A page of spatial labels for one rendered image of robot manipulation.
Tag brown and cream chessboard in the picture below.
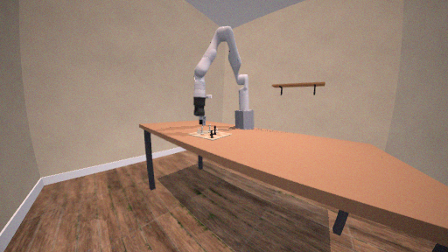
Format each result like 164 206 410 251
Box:
188 130 231 141

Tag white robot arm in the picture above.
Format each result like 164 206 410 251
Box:
194 26 249 111

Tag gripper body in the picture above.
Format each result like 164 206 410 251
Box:
193 89 212 116

